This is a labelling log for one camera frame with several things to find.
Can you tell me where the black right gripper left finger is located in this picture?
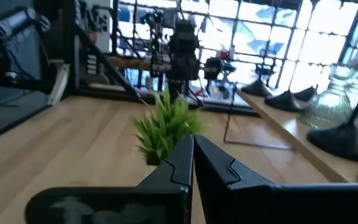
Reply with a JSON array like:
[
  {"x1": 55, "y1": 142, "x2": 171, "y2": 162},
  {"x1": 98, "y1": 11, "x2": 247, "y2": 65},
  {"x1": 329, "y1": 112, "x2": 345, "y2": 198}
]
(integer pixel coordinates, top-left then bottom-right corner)
[{"x1": 25, "y1": 134, "x2": 195, "y2": 224}]

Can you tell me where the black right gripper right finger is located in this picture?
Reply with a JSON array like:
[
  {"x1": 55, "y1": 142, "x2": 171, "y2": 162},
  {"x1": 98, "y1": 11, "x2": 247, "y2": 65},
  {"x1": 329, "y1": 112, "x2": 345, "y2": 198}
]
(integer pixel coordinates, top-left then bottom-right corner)
[{"x1": 194, "y1": 134, "x2": 358, "y2": 224}]

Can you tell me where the green plant in white pot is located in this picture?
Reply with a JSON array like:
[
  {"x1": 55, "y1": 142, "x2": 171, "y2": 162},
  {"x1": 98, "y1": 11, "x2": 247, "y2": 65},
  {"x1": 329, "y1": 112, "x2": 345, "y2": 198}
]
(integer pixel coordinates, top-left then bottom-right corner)
[{"x1": 131, "y1": 88, "x2": 203, "y2": 166}]

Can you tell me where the large grid window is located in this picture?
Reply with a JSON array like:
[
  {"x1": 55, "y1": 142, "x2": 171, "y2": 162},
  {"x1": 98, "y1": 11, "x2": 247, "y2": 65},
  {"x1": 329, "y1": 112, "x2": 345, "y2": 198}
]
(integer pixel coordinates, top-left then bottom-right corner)
[{"x1": 110, "y1": 0, "x2": 358, "y2": 94}]

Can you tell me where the wooden shelf riser black frame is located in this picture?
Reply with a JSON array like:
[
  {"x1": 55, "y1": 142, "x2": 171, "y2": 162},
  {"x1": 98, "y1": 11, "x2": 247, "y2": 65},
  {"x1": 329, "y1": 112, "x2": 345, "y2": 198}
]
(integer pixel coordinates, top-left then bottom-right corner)
[{"x1": 223, "y1": 88, "x2": 358, "y2": 184}]

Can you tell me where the white bracket strip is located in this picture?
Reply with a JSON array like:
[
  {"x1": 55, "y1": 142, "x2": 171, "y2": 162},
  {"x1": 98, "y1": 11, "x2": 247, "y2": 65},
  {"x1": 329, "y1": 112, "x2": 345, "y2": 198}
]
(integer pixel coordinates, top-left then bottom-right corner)
[{"x1": 47, "y1": 63, "x2": 71, "y2": 106}]

